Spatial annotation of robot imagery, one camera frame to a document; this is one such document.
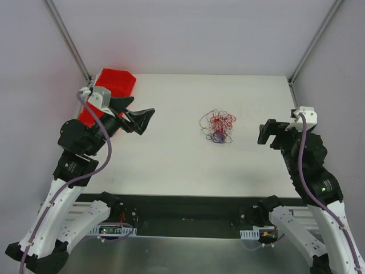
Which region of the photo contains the red wire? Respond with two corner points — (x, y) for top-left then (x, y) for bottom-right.
(199, 109), (238, 135)

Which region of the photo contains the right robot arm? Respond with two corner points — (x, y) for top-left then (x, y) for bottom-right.
(243, 119), (364, 273)

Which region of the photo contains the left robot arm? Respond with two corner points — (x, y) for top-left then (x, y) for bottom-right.
(5, 96), (155, 273)

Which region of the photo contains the red plastic bin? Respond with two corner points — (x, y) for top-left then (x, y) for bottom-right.
(78, 68), (136, 127)

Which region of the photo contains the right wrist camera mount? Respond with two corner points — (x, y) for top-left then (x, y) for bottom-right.
(285, 106), (318, 131)

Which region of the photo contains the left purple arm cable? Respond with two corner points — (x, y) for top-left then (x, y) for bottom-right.
(19, 90), (112, 274)

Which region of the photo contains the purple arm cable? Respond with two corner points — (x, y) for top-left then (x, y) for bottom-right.
(19, 90), (112, 274)
(295, 113), (360, 274)

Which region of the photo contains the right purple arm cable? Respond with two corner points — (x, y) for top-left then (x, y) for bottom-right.
(295, 113), (360, 274)

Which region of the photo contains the right aluminium frame post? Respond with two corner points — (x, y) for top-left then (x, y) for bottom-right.
(288, 0), (346, 86)

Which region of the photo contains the aluminium frame post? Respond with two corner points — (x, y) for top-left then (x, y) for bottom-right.
(43, 0), (92, 83)
(288, 0), (346, 86)

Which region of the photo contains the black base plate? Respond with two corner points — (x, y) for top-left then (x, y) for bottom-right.
(74, 194), (309, 237)

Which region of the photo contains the right white cable duct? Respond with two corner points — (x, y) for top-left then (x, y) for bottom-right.
(240, 226), (278, 240)

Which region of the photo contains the white cable duct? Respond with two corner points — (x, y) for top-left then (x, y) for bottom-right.
(87, 223), (137, 237)
(240, 226), (278, 240)

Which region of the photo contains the left white cable duct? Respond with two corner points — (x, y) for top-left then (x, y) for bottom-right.
(87, 223), (137, 237)

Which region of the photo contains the left aluminium frame post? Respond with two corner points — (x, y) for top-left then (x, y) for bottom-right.
(43, 0), (92, 83)

